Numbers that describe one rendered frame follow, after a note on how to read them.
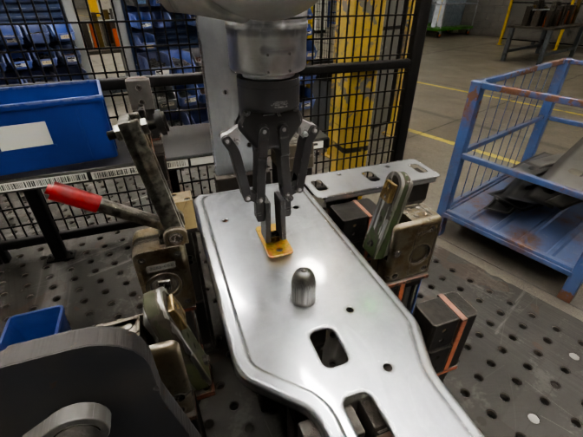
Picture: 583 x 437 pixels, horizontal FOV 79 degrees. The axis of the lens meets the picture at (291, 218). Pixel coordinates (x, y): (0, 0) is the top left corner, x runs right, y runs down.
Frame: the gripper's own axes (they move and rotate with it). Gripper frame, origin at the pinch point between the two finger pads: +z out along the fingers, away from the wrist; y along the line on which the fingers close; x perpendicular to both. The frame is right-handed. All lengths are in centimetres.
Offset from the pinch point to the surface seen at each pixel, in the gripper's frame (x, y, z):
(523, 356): -16, 48, 35
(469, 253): 78, 145, 105
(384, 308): -17.6, 9.0, 4.8
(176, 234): -2.6, -13.8, -1.9
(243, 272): -5.2, -6.1, 4.8
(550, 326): -12, 60, 35
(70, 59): 193, -55, 3
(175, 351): -20.1, -15.4, -1.0
